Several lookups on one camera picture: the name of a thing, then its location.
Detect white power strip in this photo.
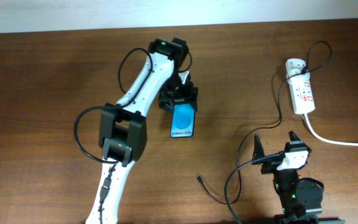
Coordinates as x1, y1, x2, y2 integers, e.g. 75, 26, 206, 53
285, 58, 315, 114

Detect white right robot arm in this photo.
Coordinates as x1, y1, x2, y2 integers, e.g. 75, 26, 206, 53
252, 131, 324, 224

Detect white power strip cord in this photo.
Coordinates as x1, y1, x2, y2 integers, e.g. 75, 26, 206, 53
302, 113, 358, 149

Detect blue smartphone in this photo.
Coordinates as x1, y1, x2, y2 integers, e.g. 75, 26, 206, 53
170, 104, 195, 138

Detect black charger cable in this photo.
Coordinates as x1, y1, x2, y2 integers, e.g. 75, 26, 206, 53
196, 40, 333, 205

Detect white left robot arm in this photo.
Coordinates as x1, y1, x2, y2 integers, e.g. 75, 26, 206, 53
85, 37, 198, 224

